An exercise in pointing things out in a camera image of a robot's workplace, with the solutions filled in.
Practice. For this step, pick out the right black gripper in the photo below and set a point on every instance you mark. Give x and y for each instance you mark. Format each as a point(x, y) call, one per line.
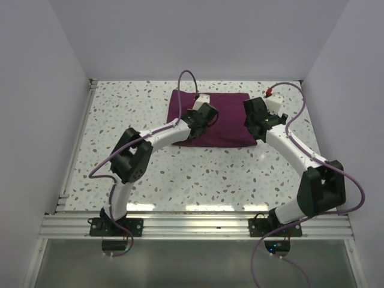
point(284, 117)

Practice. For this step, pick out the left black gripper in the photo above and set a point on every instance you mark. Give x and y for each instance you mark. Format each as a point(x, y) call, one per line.
point(190, 111)

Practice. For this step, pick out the purple surgical cloth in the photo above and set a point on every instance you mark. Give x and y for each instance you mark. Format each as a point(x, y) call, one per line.
point(228, 132)

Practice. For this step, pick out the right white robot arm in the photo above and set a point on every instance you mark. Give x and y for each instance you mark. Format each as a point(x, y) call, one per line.
point(322, 185)

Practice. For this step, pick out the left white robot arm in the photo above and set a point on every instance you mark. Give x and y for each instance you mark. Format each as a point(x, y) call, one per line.
point(132, 154)

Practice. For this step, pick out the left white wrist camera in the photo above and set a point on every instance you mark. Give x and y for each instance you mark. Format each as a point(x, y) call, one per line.
point(199, 100)

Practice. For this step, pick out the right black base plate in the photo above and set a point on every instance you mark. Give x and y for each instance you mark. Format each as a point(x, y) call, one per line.
point(262, 224)

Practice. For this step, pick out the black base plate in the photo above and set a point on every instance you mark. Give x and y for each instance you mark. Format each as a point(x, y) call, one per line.
point(108, 229)
point(262, 224)

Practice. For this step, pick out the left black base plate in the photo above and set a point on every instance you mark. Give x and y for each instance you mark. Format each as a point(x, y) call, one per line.
point(108, 229)

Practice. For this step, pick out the aluminium left side rail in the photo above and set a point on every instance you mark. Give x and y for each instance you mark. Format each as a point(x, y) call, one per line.
point(63, 192)

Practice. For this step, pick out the aluminium rail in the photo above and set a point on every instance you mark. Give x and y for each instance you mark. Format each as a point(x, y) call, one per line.
point(193, 226)
point(63, 192)

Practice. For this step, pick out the aluminium front rail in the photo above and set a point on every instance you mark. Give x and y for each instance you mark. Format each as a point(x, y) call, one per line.
point(193, 226)

